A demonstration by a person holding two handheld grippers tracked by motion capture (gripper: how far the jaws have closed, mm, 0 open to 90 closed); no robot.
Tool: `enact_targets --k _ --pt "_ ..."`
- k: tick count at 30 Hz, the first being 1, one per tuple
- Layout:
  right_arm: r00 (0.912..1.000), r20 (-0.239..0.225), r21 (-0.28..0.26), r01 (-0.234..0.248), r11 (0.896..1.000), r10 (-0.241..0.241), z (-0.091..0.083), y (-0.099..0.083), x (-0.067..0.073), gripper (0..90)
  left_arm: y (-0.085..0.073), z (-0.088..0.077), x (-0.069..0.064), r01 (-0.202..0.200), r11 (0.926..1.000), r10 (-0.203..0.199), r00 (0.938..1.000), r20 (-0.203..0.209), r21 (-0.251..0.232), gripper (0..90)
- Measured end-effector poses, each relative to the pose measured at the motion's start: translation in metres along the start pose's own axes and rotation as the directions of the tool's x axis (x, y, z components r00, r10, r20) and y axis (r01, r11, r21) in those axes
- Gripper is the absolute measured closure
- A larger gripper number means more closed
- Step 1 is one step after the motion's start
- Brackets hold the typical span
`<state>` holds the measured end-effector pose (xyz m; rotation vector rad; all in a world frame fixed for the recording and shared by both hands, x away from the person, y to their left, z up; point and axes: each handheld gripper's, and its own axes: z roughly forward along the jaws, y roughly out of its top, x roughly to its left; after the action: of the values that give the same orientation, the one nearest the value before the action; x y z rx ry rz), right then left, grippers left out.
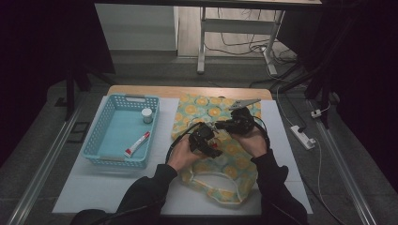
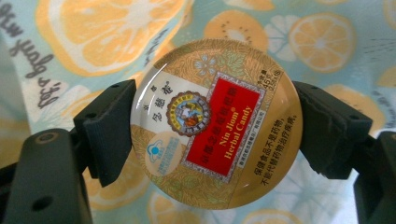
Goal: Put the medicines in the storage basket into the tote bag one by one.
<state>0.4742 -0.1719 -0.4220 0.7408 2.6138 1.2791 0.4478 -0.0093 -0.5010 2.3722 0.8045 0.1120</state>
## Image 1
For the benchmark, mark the blue plastic basket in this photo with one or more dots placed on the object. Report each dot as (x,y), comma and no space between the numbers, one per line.
(120,137)

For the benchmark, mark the person's leg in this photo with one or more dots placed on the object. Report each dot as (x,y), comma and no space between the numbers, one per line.
(87,217)

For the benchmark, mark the person's right hand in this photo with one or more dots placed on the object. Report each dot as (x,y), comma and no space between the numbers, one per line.
(252,143)

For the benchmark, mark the white power strip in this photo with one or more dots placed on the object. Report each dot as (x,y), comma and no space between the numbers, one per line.
(302,137)

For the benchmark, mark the white table mat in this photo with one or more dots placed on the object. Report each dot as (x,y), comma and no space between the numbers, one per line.
(94,193)

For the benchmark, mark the white and red tube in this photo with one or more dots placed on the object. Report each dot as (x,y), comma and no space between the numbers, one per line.
(137,144)

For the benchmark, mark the aluminium floor rail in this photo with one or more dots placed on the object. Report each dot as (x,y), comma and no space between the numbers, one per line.
(344,175)
(43,168)

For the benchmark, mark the small white adapter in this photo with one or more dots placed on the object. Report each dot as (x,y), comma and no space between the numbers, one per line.
(316,113)

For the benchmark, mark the black stand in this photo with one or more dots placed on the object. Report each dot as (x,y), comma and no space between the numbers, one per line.
(70,93)
(322,87)

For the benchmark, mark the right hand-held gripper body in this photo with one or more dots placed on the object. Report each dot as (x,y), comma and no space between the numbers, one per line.
(242,120)

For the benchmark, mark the orange slice print cloth bag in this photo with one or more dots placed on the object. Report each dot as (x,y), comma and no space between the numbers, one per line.
(237,162)

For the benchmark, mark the white metal desk frame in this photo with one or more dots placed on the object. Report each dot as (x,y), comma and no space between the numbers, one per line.
(237,26)

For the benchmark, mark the small jar with white lid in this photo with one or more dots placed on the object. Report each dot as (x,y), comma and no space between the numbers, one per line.
(147,115)

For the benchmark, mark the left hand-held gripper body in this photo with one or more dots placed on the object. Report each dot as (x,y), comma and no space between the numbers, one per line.
(202,137)

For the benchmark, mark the person's left hand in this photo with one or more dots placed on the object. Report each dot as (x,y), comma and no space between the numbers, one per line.
(181,156)

